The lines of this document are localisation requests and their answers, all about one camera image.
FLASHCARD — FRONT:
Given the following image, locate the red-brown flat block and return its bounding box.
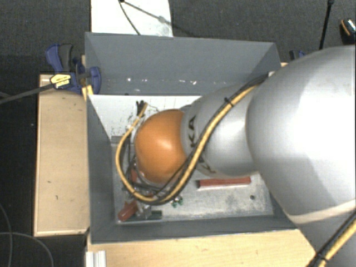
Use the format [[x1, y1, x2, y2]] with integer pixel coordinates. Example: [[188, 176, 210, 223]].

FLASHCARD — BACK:
[[117, 201, 139, 222], [195, 176, 252, 190]]

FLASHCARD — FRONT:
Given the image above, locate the pale wood flat board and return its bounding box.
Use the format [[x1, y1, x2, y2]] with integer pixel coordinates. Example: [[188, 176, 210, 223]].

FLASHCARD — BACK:
[[33, 73, 91, 238]]

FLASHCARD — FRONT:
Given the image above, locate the grey metal bin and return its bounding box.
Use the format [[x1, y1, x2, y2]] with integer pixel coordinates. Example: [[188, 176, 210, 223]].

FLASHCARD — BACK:
[[84, 32, 296, 245]]

